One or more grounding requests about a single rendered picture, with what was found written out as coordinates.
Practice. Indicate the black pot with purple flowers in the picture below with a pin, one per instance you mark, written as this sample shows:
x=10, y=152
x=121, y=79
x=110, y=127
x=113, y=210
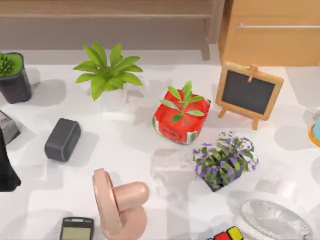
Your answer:
x=222, y=162

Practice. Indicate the white desk fan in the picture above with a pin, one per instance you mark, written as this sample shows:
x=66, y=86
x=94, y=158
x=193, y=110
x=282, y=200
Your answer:
x=272, y=217

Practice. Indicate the wooden framed blackboard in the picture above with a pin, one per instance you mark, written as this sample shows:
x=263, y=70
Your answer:
x=248, y=92

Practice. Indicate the white pot with leafy plant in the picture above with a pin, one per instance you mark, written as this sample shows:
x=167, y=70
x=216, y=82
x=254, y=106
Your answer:
x=107, y=72

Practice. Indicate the dark pot with green plant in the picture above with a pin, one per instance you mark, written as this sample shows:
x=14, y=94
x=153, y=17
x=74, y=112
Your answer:
x=13, y=80

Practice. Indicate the coloured puzzle cube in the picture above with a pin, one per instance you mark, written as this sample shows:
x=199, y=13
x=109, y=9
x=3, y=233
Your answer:
x=228, y=233

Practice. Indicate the wooden cupboard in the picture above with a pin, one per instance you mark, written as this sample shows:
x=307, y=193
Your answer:
x=270, y=45

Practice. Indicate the dark grey rounded box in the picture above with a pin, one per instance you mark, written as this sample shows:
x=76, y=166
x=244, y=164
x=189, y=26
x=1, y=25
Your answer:
x=62, y=140

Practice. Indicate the pink desk fan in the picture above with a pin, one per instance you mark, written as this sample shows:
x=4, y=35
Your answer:
x=120, y=202

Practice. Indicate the blue and orange round object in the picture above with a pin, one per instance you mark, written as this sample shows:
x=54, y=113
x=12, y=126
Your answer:
x=315, y=133

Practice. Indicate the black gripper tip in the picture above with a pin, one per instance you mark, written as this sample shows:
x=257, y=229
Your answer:
x=6, y=170

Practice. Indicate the wooden open shelf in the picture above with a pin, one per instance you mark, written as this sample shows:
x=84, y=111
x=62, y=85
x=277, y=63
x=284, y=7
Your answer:
x=105, y=22

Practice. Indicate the black calculator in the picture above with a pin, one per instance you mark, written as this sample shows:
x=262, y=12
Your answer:
x=76, y=230

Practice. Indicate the red pot with green plant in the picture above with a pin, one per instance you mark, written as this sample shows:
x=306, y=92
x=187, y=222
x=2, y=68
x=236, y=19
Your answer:
x=180, y=120

